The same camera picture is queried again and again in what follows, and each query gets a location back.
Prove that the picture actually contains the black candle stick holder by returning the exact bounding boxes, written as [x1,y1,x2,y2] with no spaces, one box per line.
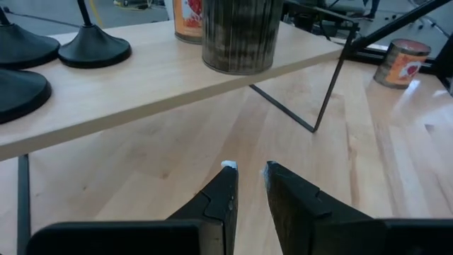
[0,68,53,125]
[57,0,133,69]
[0,6,61,70]

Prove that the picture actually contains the orange label candle jar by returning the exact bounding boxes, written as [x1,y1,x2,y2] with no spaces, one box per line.
[172,0,205,45]

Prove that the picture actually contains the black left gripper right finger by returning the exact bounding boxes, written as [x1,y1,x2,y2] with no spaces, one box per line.
[262,160,453,255]

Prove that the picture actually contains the wooden shelf riser metal legs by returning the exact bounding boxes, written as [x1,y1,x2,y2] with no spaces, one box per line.
[0,19,360,255]

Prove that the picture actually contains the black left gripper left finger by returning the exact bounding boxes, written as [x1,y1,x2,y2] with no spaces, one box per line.
[25,160,240,255]

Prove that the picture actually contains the orange labelled tin can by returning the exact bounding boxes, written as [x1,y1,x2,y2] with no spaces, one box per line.
[372,38,432,90]

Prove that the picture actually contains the grey glass candle jar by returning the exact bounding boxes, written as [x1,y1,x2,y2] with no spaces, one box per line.
[201,0,285,77]

